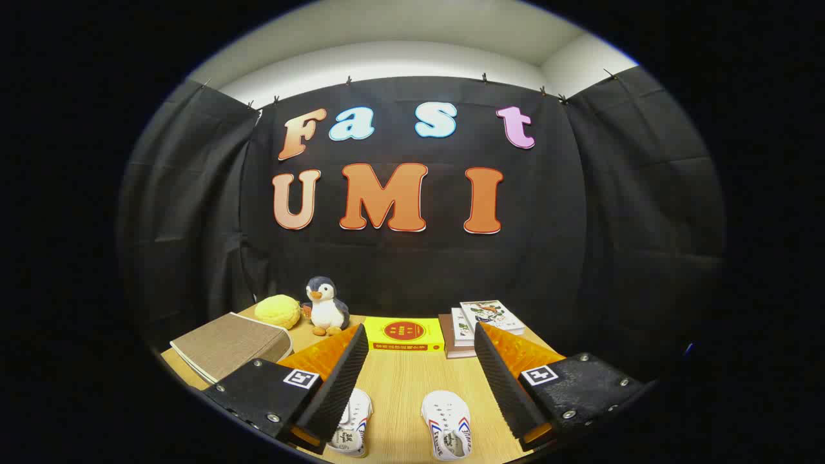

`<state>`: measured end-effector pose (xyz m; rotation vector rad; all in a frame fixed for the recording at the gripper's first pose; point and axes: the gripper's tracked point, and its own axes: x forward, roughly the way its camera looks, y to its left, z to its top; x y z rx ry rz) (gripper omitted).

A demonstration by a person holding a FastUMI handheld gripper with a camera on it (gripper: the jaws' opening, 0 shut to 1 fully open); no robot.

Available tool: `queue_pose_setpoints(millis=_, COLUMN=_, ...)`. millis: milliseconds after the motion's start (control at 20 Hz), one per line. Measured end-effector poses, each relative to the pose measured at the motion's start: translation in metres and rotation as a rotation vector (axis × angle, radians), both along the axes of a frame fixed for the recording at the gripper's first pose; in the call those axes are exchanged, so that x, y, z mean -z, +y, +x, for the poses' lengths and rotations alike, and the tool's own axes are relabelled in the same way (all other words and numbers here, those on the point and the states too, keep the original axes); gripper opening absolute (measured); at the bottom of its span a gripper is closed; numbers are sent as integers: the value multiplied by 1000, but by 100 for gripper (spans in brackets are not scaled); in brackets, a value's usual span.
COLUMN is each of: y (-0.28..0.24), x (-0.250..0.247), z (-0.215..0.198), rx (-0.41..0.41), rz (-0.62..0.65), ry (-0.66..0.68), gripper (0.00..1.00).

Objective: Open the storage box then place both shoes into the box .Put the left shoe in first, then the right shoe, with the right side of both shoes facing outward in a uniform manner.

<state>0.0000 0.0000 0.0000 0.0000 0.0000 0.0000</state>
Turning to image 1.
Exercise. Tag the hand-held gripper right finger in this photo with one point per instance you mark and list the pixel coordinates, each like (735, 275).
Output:
(506, 386)

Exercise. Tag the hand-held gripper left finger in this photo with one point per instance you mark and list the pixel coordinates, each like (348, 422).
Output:
(335, 393)

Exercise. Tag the white striped canvas shoe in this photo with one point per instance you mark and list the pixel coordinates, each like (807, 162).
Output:
(446, 419)
(356, 419)

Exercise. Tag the brown fabric storage box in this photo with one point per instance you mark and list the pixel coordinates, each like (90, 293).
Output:
(225, 345)

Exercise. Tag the white illustrated cover book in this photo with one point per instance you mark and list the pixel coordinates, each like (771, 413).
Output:
(493, 314)

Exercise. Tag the penguin plush toy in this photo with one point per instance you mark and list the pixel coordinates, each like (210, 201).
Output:
(327, 312)

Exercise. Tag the yellow book with red label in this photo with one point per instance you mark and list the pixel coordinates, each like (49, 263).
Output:
(403, 332)

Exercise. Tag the yellow bread plush toy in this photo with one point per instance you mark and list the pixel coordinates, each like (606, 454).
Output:
(277, 311)

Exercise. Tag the black backdrop cloth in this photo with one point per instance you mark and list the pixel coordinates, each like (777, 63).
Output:
(399, 270)

